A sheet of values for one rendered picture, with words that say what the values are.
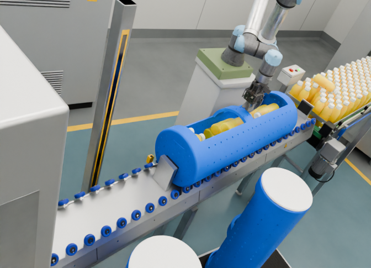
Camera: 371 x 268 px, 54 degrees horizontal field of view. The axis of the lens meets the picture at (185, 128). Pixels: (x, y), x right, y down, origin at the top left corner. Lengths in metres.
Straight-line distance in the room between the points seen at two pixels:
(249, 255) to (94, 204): 0.94
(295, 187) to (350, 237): 1.72
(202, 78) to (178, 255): 1.30
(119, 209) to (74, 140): 1.66
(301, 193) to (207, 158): 0.57
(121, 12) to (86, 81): 1.96
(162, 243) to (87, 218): 0.34
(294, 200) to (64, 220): 1.07
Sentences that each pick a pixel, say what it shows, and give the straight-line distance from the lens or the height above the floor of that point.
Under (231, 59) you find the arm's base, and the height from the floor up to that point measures 1.24.
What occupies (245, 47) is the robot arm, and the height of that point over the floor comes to 1.53.
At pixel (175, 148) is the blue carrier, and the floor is 1.15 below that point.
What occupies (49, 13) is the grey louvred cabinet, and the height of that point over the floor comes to 0.97.
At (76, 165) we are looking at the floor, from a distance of 3.02.
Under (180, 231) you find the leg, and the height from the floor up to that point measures 0.41.
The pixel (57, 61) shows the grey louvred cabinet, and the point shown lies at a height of 0.56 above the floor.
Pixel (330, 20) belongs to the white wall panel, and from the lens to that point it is 7.47.
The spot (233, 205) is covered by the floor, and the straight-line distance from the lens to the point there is 3.15.
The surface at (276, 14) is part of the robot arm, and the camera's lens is 2.14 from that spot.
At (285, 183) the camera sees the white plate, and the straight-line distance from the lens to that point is 1.95.
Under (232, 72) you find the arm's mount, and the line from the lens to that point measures 2.29.
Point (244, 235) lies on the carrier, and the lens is 2.06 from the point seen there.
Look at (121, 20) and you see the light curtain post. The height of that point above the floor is 1.64.
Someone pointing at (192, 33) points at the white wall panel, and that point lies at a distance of 5.35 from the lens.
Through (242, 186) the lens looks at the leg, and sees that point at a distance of 3.18.
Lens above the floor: 2.23
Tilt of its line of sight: 38 degrees down
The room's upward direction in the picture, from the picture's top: 22 degrees clockwise
